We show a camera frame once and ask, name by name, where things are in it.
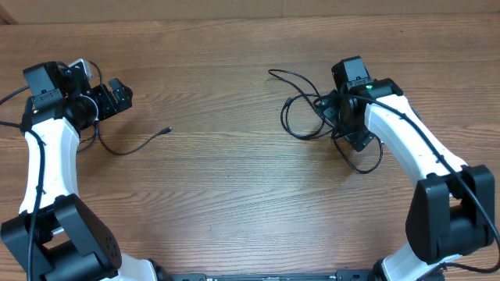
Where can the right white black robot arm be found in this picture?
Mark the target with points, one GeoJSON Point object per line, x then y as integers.
{"type": "Point", "coordinates": [452, 212]}

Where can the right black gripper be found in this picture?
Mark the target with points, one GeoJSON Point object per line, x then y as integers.
{"type": "Point", "coordinates": [360, 138]}

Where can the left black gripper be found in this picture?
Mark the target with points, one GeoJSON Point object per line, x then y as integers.
{"type": "Point", "coordinates": [108, 107]}

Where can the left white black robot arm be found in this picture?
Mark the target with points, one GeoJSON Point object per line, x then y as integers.
{"type": "Point", "coordinates": [55, 235]}

